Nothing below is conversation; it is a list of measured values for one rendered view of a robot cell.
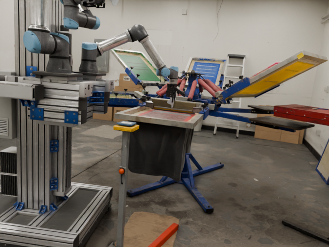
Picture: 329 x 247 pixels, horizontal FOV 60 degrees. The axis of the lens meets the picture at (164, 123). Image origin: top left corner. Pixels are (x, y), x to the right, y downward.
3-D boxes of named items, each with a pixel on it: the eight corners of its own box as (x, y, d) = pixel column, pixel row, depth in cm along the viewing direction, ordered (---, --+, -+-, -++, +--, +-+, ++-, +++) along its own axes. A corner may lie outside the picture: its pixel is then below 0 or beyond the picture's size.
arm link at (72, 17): (86, 31, 152) (87, 9, 150) (69, 27, 143) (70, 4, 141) (76, 31, 156) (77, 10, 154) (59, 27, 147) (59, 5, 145)
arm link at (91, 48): (80, 58, 217) (80, 40, 215) (82, 59, 230) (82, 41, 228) (96, 60, 219) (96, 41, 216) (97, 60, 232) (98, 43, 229)
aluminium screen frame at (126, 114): (193, 129, 191) (193, 123, 190) (114, 118, 206) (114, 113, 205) (207, 113, 266) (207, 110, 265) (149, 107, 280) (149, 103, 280)
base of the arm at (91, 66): (75, 71, 219) (75, 58, 217) (82, 71, 234) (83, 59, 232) (94, 73, 218) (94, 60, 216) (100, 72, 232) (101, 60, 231)
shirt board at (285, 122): (314, 133, 259) (315, 124, 257) (297, 138, 231) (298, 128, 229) (199, 110, 351) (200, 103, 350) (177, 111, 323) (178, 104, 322)
